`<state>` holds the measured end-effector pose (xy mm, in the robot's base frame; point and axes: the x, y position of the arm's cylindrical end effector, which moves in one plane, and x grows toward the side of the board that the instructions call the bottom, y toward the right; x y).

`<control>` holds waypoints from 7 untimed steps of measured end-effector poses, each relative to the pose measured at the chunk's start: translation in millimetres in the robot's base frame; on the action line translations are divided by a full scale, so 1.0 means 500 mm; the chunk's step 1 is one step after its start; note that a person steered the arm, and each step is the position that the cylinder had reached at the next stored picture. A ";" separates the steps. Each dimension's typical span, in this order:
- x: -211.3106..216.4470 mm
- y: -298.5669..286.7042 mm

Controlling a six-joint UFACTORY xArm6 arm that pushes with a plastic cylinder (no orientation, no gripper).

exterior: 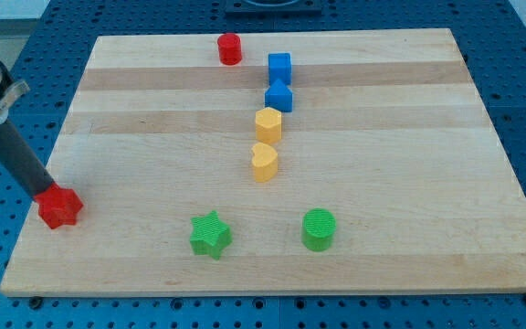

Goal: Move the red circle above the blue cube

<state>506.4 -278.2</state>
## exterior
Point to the yellow hexagon block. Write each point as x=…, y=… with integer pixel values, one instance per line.
x=268, y=124

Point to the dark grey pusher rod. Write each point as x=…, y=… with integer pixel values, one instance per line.
x=18, y=158

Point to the red star block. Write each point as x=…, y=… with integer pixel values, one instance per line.
x=58, y=206

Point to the blue triangular prism block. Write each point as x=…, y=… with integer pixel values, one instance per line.
x=279, y=96

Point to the green star block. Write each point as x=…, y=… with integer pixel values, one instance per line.
x=210, y=235

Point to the yellow heart block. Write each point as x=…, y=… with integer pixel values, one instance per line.
x=264, y=162

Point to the blue cube block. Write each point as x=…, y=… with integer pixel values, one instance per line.
x=279, y=68

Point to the wooden board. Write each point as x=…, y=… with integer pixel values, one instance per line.
x=388, y=132

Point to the green cylinder block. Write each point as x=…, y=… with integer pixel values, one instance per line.
x=317, y=229

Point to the red cylinder block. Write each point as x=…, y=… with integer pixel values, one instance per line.
x=229, y=49

